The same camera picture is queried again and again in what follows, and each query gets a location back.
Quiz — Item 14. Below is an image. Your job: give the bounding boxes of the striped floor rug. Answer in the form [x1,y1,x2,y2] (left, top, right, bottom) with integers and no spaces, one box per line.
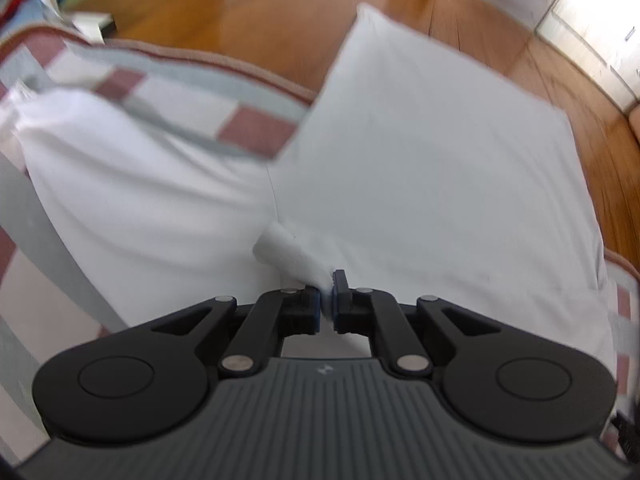
[1,12,639,479]

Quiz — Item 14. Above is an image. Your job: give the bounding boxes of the white sweatshirt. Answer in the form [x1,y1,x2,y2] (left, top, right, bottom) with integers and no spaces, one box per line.
[1,5,614,363]

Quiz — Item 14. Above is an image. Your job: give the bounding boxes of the white drawer cabinet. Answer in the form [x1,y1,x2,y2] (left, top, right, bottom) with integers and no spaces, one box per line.
[485,0,639,112]

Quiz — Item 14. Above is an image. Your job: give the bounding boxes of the pink handbag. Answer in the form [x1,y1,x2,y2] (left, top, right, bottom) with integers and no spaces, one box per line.
[628,103,640,143]

